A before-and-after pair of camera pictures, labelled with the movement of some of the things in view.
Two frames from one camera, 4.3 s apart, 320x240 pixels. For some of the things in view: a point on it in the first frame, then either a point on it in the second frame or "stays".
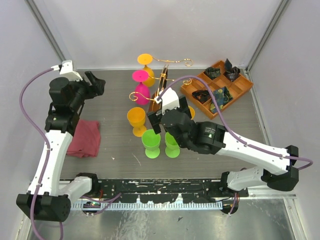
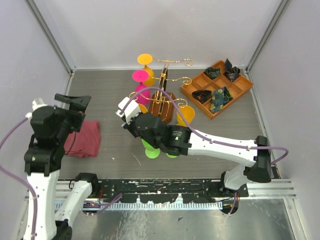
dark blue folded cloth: [231, 72] stays
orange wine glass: [146, 59] stays
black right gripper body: [162, 116] to [130, 128]
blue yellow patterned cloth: [222, 96] stays
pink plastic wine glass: [142, 93] stays
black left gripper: [89, 85] to [75, 110]
